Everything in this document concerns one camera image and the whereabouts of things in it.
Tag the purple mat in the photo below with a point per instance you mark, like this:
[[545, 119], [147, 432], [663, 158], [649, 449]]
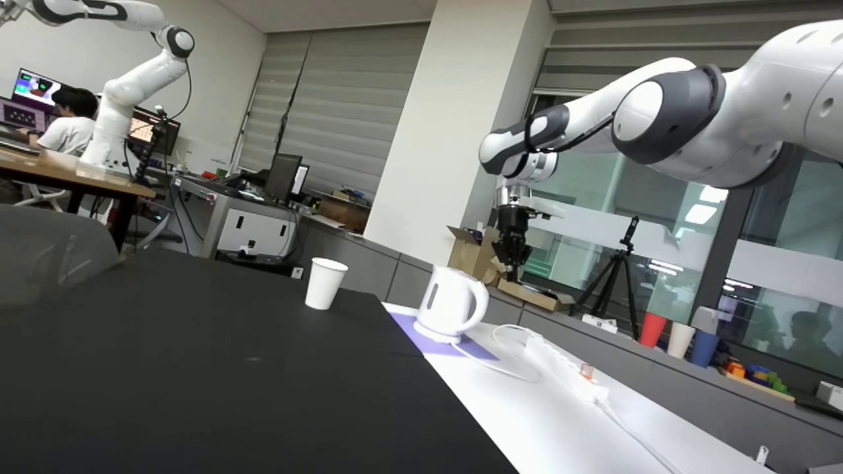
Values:
[[462, 348]]

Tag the black board panel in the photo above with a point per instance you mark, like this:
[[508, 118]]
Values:
[[173, 364]]

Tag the blue cup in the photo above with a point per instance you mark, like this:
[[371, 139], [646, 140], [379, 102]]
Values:
[[705, 347]]

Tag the white electric kettle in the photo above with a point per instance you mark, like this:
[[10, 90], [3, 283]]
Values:
[[451, 307]]

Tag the cardboard box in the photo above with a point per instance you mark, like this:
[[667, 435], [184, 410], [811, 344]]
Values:
[[472, 253]]

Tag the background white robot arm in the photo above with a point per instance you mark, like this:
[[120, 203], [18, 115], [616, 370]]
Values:
[[136, 85]]

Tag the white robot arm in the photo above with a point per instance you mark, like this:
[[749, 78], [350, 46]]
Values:
[[683, 119]]

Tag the red cup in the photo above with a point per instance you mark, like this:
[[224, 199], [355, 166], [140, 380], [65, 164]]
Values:
[[651, 330]]

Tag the white paper cup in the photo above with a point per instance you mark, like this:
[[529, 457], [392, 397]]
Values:
[[326, 279]]

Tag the black camera tripod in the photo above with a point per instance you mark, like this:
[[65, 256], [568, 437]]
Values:
[[599, 291]]

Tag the grey office chair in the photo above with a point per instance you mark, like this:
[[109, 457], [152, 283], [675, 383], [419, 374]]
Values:
[[47, 252]]

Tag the wooden desk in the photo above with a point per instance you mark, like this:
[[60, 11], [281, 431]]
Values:
[[80, 181]]

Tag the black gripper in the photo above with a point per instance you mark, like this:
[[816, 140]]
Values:
[[513, 218]]

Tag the seated person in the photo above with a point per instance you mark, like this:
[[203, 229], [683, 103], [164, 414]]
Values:
[[76, 125]]

